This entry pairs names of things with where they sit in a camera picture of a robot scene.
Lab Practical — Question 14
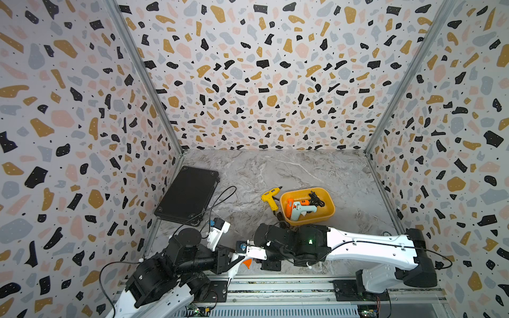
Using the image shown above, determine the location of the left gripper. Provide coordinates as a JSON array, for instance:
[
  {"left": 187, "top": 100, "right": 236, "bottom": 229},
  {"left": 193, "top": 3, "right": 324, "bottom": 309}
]
[{"left": 177, "top": 244, "right": 245, "bottom": 277}]

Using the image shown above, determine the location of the mint green glue gun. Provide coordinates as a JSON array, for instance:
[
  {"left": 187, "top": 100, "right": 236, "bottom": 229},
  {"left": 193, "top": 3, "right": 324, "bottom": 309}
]
[{"left": 285, "top": 199, "right": 318, "bottom": 221}]

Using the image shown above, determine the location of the orange glue gun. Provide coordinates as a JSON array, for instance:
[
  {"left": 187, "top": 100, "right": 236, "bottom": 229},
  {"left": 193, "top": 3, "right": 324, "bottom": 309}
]
[{"left": 285, "top": 191, "right": 326, "bottom": 221}]

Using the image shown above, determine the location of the yellow storage box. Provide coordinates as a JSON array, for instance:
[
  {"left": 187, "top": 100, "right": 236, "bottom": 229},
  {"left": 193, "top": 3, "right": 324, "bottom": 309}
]
[{"left": 276, "top": 188, "right": 335, "bottom": 227}]

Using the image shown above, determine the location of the yellow glue gun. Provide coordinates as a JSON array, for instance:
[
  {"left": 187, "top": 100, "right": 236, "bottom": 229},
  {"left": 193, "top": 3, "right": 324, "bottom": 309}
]
[{"left": 261, "top": 186, "right": 288, "bottom": 229}]

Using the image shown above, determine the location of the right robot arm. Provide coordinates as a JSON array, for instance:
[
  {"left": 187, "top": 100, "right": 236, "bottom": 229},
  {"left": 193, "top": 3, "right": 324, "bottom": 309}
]
[{"left": 254, "top": 223, "right": 437, "bottom": 294}]

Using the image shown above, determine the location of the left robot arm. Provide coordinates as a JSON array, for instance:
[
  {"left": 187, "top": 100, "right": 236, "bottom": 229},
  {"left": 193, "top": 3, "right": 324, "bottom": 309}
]
[{"left": 108, "top": 222, "right": 248, "bottom": 317}]

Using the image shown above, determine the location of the black flat case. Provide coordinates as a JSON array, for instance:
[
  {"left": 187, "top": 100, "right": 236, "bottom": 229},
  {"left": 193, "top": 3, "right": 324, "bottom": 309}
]
[{"left": 155, "top": 166, "right": 220, "bottom": 227}]

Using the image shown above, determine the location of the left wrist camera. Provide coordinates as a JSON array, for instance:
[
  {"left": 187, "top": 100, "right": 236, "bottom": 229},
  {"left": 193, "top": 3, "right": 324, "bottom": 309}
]
[{"left": 207, "top": 217, "right": 231, "bottom": 252}]

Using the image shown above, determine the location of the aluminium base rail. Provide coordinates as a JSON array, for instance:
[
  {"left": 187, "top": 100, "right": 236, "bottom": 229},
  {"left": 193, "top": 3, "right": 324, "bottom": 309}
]
[{"left": 110, "top": 275, "right": 450, "bottom": 318}]

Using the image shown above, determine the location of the left corner aluminium post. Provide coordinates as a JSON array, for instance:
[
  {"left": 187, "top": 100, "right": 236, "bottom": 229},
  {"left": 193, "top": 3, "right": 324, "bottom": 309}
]
[{"left": 104, "top": 0, "right": 183, "bottom": 157}]

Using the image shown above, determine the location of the corner aluminium post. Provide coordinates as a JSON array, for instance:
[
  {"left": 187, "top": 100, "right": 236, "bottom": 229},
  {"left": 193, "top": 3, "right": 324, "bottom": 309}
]
[
  {"left": 365, "top": 0, "right": 456, "bottom": 159},
  {"left": 104, "top": 0, "right": 183, "bottom": 157}
]

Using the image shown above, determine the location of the right corner aluminium post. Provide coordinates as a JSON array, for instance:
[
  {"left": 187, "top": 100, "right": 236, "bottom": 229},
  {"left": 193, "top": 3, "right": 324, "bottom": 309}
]
[{"left": 365, "top": 0, "right": 456, "bottom": 159}]

